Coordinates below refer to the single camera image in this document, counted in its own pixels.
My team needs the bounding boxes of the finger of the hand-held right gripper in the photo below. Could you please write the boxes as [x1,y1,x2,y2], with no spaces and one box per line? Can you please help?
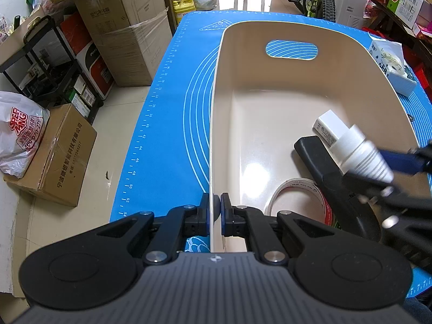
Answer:
[343,171,432,211]
[377,141,432,176]

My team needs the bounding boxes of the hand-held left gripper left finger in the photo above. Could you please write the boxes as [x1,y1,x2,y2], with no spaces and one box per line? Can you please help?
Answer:
[96,192,211,265]

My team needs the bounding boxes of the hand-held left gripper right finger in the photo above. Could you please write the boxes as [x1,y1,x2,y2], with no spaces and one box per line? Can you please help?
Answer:
[220,192,335,264]

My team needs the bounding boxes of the white ribbed plastic cylinder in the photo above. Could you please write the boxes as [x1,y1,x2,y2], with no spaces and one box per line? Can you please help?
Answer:
[329,124,395,183]

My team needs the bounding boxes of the black handheld device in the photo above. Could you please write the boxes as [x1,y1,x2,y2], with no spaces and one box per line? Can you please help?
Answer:
[293,136,383,244]

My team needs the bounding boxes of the white tape roll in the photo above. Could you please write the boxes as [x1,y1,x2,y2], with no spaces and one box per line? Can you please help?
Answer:
[266,177,339,227]

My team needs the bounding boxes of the beige plastic storage bin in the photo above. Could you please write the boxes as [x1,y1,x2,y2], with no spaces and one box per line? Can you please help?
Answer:
[208,20,423,254]

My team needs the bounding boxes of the white green tissue box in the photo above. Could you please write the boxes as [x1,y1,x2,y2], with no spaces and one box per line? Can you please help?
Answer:
[367,38,418,97]

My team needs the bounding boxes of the red gift boxes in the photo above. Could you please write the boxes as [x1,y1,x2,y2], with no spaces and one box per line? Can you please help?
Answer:
[403,43,432,86]

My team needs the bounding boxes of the blue silicone baking mat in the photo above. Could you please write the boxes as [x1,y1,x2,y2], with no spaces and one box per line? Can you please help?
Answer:
[109,10,432,299]

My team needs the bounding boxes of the dark wooden side table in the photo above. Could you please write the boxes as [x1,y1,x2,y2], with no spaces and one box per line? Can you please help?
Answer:
[369,0,432,59]

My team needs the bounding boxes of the brown printed cardboard box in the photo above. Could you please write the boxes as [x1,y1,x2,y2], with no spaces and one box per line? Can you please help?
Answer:
[3,103,98,208]

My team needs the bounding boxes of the green white carton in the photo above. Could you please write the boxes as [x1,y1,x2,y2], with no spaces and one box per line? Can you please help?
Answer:
[386,0,424,30]

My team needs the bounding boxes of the white freezer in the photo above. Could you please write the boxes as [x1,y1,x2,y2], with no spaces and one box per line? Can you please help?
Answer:
[337,0,376,29]

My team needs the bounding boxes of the red black appliance box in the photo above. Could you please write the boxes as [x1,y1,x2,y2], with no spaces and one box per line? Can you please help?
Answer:
[60,16,114,101]

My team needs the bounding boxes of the large wrapped cardboard box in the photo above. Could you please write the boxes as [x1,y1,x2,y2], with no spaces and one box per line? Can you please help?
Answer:
[73,0,175,89]

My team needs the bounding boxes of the white red printed plastic bag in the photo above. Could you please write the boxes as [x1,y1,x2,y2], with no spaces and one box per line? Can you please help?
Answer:
[0,90,51,180]

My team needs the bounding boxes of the yellow plastic bottles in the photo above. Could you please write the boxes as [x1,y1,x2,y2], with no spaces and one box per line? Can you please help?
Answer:
[172,0,197,25]

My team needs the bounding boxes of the black metal rack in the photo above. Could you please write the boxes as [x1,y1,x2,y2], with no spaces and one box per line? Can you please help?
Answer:
[0,14,114,126]

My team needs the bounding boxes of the small cardboard box on rack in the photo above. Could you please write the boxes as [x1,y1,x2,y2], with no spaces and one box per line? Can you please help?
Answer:
[0,6,48,65]

